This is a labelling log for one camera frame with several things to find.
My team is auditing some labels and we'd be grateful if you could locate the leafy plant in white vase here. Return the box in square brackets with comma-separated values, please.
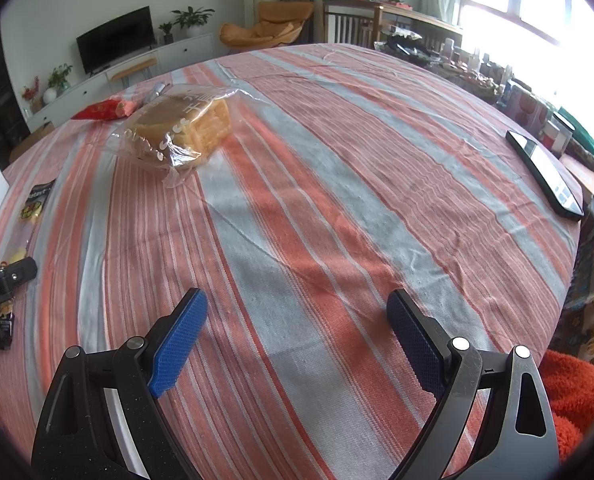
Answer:
[43, 63, 74, 105]

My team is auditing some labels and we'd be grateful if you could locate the orange fleece cloth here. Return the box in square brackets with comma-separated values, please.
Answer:
[539, 349, 594, 461]

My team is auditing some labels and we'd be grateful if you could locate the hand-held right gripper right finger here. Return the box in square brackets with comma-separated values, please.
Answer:
[386, 289, 560, 480]

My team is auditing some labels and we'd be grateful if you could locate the small wooden stool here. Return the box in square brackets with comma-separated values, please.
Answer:
[106, 57, 158, 93]

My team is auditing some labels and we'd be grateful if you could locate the bread loaf in clear bag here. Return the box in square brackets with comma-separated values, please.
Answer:
[108, 84, 272, 188]

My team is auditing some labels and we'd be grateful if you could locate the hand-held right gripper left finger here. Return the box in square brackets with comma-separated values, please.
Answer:
[31, 287, 209, 480]

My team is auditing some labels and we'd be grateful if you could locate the black flat television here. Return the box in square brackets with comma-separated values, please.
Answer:
[76, 6, 158, 77]

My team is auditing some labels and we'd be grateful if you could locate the wooden slatted side table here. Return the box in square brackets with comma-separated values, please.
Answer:
[323, 0, 464, 53]

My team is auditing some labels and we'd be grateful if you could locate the clutter of household things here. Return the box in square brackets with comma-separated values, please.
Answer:
[377, 25, 594, 161]

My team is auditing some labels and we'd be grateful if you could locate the red snack packet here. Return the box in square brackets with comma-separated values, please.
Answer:
[71, 99, 145, 122]

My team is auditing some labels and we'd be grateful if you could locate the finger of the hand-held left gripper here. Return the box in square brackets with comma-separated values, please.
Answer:
[0, 257, 38, 287]

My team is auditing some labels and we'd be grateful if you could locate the clear bag of yellow chips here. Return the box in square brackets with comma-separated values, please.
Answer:
[0, 179, 58, 351]

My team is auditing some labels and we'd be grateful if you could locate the white television cabinet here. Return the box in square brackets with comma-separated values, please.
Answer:
[27, 32, 215, 133]

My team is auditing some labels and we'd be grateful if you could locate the large green potted plant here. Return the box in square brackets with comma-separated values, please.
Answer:
[172, 6, 216, 38]

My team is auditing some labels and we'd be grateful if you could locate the black smartphone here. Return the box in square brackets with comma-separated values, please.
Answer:
[506, 130, 585, 221]

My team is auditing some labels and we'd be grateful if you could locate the orange lounge chair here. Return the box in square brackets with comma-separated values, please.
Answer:
[219, 1, 315, 53]

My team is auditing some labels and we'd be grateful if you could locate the striped tablecloth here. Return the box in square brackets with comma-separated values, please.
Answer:
[0, 42, 585, 480]

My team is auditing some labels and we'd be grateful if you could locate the red flower bouquet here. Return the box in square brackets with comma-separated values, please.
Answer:
[22, 76, 42, 113]

